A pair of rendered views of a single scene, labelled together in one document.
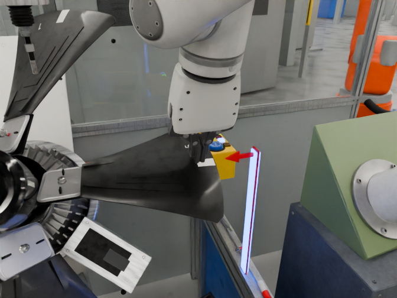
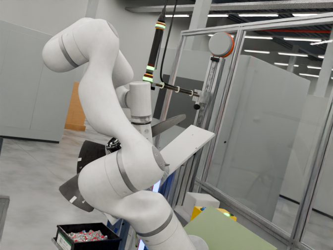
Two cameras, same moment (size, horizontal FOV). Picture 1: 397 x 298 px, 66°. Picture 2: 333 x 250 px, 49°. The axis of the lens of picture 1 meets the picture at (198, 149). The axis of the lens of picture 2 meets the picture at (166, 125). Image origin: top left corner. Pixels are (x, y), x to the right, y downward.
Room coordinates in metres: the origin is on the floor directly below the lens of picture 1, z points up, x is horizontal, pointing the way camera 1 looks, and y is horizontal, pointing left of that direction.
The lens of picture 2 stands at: (0.29, -1.49, 1.51)
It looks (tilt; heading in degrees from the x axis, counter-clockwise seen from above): 5 degrees down; 81
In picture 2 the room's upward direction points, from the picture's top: 14 degrees clockwise
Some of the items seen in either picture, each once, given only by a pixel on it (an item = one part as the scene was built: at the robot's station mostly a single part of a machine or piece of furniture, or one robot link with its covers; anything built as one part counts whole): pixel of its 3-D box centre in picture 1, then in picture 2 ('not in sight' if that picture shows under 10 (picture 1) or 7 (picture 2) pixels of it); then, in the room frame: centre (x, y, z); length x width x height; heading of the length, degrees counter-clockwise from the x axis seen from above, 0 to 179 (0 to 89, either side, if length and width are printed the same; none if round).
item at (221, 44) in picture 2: not in sight; (221, 44); (0.86, 0.79, 1.88); 0.17 x 0.15 x 0.16; 107
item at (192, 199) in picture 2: not in sight; (199, 204); (0.91, 0.58, 0.92); 0.17 x 0.16 x 0.11; 17
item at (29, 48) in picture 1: (31, 54); not in sight; (0.41, 0.22, 1.39); 0.01 x 0.01 x 0.05
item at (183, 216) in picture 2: not in sight; (198, 220); (0.91, 0.50, 0.85); 0.36 x 0.24 x 0.03; 107
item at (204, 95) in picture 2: not in sight; (201, 96); (0.80, 0.72, 1.54); 0.10 x 0.07 x 0.08; 52
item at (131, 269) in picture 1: (109, 251); not in sight; (0.46, 0.18, 0.98); 0.20 x 0.16 x 0.20; 17
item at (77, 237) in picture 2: not in sight; (86, 240); (0.31, -0.02, 0.84); 0.19 x 0.14 x 0.04; 33
